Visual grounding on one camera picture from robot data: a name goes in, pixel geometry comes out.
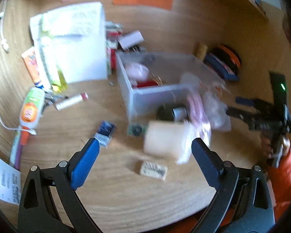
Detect red small boxes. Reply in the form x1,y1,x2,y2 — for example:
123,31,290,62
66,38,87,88
105,21,124,76

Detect orange snack packet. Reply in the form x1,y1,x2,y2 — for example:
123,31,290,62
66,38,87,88
21,46,44,88

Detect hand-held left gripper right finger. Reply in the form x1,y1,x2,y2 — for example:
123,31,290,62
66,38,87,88
191,137,275,233

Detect person's right hand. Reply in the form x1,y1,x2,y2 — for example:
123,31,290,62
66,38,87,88
260,135,291,168

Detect small cream eraser block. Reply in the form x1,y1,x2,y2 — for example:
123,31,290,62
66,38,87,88
139,160,168,181

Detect black orange tape roll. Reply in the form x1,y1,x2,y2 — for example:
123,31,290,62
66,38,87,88
210,44,242,76

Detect wooden desktop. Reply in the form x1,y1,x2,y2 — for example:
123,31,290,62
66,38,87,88
0,0,291,233

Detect clear plastic storage bin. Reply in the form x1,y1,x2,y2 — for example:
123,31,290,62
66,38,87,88
115,52,228,124

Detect black cylinder with metal cap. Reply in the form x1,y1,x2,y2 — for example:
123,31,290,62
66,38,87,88
157,103,189,122

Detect white charger adapter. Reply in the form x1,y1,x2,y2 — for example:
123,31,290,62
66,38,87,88
117,30,145,50

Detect person's right forearm orange sleeve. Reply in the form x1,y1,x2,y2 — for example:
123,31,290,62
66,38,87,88
266,144,291,225

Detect clear plastic bag pink contents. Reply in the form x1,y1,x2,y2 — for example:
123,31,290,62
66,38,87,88
176,72,232,164

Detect white cable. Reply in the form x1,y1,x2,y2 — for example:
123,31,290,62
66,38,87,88
0,0,37,136

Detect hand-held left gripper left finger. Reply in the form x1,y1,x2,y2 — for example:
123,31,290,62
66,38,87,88
18,137,104,233

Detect metal keys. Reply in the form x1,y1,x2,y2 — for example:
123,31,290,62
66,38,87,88
42,91,69,108

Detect yellow green packet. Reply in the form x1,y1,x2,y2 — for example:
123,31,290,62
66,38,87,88
38,17,68,92

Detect blue rectangular case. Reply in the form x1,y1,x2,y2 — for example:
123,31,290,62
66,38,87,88
203,53,240,81

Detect red flat object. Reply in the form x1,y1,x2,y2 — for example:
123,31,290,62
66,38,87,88
133,80,159,88

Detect pink round object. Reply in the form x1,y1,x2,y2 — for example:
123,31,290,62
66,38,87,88
125,63,150,81

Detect white paper sheet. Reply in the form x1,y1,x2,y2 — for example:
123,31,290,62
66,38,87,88
30,2,107,83

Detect cork stopper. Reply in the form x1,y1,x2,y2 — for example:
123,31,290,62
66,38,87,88
195,42,208,62

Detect white printed receipt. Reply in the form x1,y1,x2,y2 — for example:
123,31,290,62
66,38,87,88
0,150,22,203

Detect white lip balm tube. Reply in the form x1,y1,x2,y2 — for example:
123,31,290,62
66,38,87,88
55,92,89,111

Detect small blue box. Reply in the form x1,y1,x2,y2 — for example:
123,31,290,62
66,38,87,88
94,120,117,148

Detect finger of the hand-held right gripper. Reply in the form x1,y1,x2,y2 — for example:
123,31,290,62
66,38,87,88
235,97,259,108
226,106,257,128

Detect orange green glue bottle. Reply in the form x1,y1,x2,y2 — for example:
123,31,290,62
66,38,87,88
19,87,45,146

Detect beige foam block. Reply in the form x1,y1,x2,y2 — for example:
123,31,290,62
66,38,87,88
143,121,192,160

